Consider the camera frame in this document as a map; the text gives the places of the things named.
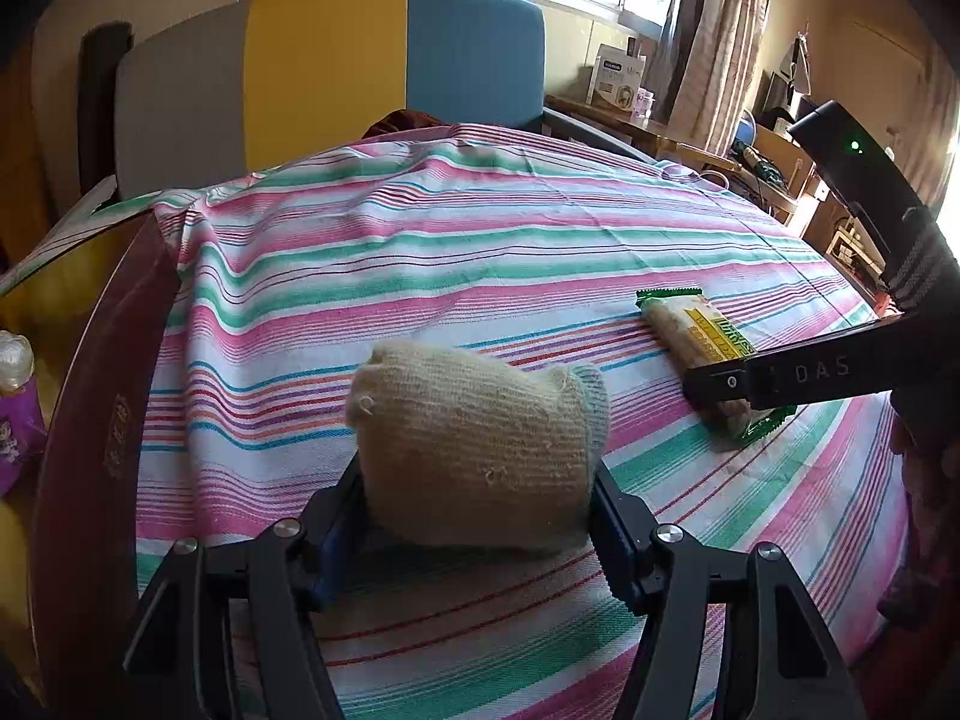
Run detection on wooden wardrobe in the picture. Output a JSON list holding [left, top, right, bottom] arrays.
[[0, 37, 57, 263]]

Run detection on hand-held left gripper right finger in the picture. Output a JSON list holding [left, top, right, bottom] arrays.
[[591, 465, 869, 720]]

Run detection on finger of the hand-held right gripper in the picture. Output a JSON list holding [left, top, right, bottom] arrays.
[[681, 360, 752, 411]]

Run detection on black rolled mat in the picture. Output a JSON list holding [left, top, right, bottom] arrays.
[[79, 21, 136, 181]]

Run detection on person's red clothing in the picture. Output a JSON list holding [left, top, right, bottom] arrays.
[[876, 491, 960, 635]]

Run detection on striped side curtain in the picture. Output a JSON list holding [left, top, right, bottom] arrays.
[[667, 0, 773, 158]]

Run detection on grey yellow blue chair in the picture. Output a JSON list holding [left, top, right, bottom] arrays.
[[112, 0, 653, 203]]

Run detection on cardboard box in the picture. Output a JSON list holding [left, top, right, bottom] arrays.
[[750, 124, 818, 196]]

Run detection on purple packet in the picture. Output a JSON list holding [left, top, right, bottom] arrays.
[[0, 379, 47, 496]]

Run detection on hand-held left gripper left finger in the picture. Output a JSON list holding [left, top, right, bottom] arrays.
[[124, 457, 368, 720]]

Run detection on person's right hand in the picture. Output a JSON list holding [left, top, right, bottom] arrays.
[[891, 390, 960, 485]]

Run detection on dark red cloth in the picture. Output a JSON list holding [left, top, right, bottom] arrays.
[[364, 111, 451, 140]]

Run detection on beige knit sock ball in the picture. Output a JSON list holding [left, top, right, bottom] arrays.
[[343, 337, 612, 552]]

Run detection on white appliance box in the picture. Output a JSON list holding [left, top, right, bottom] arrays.
[[589, 45, 646, 110]]

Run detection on square metal tin box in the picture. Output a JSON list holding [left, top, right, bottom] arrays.
[[0, 221, 185, 720]]

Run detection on striped pink green tablecloth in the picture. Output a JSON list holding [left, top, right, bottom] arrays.
[[135, 124, 912, 720]]

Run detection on wooden desk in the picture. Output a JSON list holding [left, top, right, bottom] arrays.
[[544, 94, 740, 173]]

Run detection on green yellow cracker packet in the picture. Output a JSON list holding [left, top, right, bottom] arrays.
[[636, 286, 797, 442]]

